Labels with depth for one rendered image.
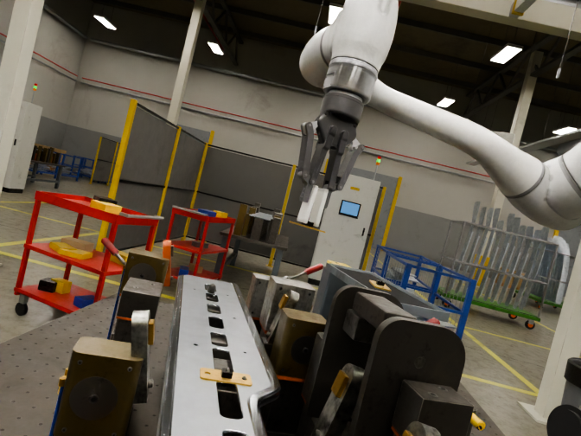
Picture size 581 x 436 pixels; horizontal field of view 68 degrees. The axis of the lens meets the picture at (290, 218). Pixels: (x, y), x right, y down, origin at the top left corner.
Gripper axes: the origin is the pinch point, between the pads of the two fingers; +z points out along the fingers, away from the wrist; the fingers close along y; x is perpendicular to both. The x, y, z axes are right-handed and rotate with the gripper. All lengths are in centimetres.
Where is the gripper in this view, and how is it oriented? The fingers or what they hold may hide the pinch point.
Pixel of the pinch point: (312, 205)
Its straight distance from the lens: 78.8
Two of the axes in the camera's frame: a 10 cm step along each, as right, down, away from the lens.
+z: -2.9, 9.6, -0.1
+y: -8.6, -2.6, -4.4
